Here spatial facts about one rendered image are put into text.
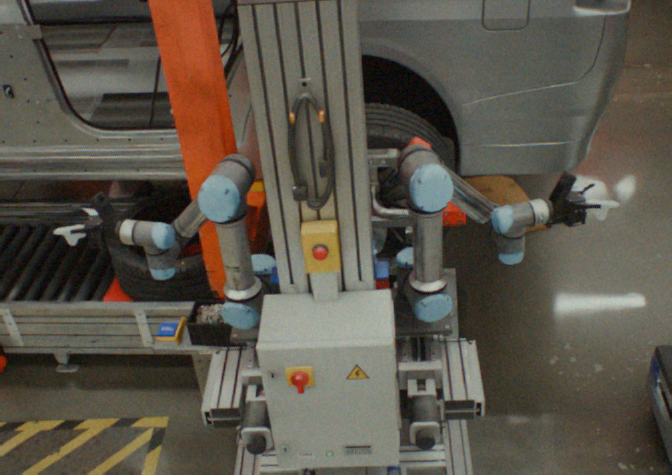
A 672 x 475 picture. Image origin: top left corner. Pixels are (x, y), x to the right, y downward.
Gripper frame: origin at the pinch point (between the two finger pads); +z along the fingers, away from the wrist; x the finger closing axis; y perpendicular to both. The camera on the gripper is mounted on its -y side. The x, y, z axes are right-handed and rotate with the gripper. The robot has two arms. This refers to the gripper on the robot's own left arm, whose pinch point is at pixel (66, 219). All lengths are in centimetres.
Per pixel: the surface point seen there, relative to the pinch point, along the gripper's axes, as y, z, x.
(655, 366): 86, -187, 82
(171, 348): 75, -7, 36
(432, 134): 3, -97, 96
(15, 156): 24, 86, 87
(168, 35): -46, -20, 44
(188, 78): -31, -24, 46
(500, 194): 92, -113, 231
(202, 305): 62, -16, 50
